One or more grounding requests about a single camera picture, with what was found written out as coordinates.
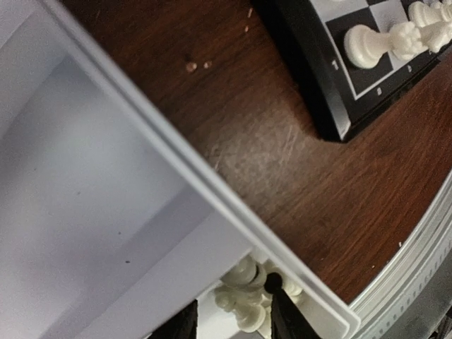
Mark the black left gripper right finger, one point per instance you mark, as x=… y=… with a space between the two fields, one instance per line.
x=287 y=321

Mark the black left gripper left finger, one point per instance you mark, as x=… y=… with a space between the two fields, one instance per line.
x=181 y=326

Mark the white plastic compartment tray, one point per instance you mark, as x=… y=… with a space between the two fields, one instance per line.
x=111 y=223

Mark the black white chess board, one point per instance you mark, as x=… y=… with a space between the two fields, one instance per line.
x=342 y=98

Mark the white knight chess piece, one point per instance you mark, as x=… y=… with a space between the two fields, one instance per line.
x=434 y=23

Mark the front aluminium rail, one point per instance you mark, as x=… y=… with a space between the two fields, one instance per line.
x=404 y=277

